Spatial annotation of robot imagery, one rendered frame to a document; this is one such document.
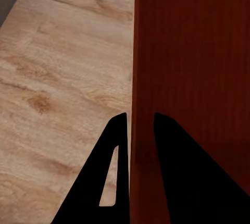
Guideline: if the storage box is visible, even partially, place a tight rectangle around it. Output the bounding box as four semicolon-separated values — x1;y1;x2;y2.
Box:
129;0;250;224

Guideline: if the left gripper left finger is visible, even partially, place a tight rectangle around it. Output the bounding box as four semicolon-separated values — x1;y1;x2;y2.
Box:
51;113;130;224

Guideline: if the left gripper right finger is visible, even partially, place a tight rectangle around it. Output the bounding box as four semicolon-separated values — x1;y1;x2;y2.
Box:
154;113;250;224

